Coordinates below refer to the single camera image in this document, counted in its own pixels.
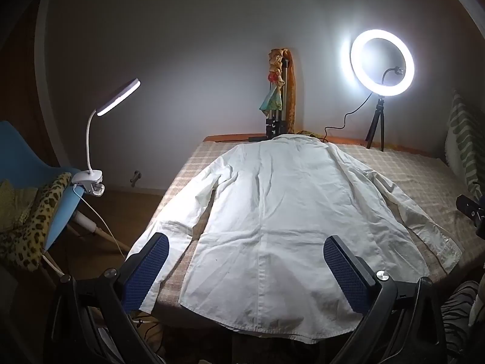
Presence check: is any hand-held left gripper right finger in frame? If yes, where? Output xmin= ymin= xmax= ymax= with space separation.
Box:
xmin=323 ymin=235 xmax=448 ymax=364

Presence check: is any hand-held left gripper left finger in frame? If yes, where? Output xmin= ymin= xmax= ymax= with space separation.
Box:
xmin=45 ymin=232 xmax=170 ymax=364

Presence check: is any white long-sleeved shirt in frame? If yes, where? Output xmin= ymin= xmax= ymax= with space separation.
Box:
xmin=127 ymin=133 xmax=463 ymax=345

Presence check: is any green striped pillow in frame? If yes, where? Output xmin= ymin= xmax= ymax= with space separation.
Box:
xmin=444 ymin=91 xmax=485 ymax=200

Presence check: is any checked beige blanket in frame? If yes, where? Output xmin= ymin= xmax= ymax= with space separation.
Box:
xmin=149 ymin=138 xmax=485 ymax=312

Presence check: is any zebra striped clothing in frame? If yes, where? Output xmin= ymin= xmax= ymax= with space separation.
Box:
xmin=441 ymin=281 xmax=482 ymax=364

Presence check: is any leopard print cloth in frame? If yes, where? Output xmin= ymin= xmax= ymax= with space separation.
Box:
xmin=0 ymin=172 xmax=72 ymax=271

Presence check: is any green cushion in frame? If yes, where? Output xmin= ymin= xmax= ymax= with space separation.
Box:
xmin=0 ymin=179 xmax=38 ymax=234

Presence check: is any black folded tripod stand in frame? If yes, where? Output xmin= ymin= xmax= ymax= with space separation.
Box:
xmin=248 ymin=59 xmax=292 ymax=142

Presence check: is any blue chair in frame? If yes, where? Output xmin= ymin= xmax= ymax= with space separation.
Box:
xmin=0 ymin=121 xmax=125 ymax=277

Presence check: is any white clip lamp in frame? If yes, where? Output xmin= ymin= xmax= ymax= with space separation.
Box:
xmin=71 ymin=78 xmax=142 ymax=198

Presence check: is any orange patterned scarf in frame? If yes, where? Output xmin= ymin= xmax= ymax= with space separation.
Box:
xmin=282 ymin=49 xmax=299 ymax=135

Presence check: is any colourful patterned cloth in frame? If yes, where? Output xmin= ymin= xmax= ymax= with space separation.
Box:
xmin=259 ymin=47 xmax=289 ymax=116

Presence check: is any brown wooden door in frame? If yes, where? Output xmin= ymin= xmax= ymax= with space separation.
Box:
xmin=0 ymin=0 xmax=61 ymax=167

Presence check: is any white lamp cable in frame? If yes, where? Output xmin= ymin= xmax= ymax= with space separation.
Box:
xmin=74 ymin=186 xmax=127 ymax=254

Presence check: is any black ring light tripod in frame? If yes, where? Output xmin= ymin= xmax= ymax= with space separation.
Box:
xmin=365 ymin=96 xmax=386 ymax=152

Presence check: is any black ring light cable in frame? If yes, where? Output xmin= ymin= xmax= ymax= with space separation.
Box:
xmin=322 ymin=96 xmax=376 ymax=143

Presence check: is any white ring light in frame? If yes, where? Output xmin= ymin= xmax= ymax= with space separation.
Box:
xmin=350 ymin=28 xmax=415 ymax=97

